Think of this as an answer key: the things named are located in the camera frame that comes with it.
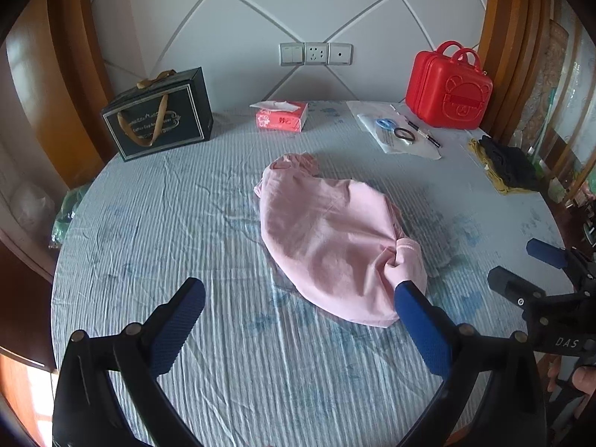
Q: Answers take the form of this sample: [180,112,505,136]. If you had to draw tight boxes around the white plastic bag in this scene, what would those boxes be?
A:
[0,181,57,236]

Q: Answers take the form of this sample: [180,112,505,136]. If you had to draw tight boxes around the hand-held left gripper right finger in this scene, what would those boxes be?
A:
[393,280,548,447]

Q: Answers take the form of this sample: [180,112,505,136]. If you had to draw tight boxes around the person's right hand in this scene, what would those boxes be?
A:
[546,362,596,396]

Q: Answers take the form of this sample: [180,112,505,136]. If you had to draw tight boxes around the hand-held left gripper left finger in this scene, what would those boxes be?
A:
[52,278,206,447]

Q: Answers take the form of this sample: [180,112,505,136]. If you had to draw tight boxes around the green plastic bag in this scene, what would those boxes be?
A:
[49,184,94,248]

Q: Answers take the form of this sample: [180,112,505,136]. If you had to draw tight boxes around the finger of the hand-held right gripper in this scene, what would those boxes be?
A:
[487,266,548,309]
[526,238,596,284]

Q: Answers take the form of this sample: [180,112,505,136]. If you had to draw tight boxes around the light blue striped bedsheet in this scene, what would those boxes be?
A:
[50,100,578,447]

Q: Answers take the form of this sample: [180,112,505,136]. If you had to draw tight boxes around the red tissue pack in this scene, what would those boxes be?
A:
[250,100,309,133]

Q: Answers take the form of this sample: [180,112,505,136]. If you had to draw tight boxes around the dark gift bag gold handles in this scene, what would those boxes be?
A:
[101,67,215,162]

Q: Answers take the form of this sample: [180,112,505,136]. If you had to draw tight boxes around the white wall switch panel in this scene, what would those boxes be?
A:
[279,43,306,67]

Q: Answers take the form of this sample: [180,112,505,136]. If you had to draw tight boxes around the white wall power socket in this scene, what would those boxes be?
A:
[304,42,330,66]

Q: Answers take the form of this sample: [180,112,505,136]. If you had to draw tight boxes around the clear plastic bag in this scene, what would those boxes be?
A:
[346,100,443,161]

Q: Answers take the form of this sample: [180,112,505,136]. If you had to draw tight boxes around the black pen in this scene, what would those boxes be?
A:
[406,118,441,148]

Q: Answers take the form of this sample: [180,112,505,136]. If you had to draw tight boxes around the black cloth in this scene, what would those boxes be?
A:
[478,135,541,191]

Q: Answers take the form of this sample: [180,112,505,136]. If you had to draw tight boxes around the patterned curtain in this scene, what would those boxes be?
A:
[512,21,596,206]

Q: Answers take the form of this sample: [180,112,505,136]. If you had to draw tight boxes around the white wall outlet plate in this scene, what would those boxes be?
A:
[328,43,354,66]

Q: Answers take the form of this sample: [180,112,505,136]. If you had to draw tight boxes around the red small suitcase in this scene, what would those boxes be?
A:
[405,40,494,130]

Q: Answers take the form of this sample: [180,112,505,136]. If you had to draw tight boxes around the pink printed t-shirt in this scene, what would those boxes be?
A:
[254,153,428,329]

